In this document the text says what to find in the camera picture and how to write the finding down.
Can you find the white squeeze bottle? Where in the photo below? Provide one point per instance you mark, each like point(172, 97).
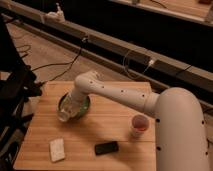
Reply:
point(67, 109)

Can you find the green ceramic bowl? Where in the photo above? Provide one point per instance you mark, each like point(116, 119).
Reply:
point(83, 107)

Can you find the black chair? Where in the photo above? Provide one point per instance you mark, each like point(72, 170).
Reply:
point(15, 91)

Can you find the black smartphone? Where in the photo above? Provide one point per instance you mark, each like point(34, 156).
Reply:
point(105, 148)

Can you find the white object on rail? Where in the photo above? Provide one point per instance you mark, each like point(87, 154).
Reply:
point(58, 15)

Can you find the white sponge block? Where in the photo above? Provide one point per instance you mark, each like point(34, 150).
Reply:
point(57, 152)

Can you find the long metal rail beam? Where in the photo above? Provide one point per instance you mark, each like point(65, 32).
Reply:
point(144, 44)

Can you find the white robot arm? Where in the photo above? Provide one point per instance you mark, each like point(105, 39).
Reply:
point(181, 141)

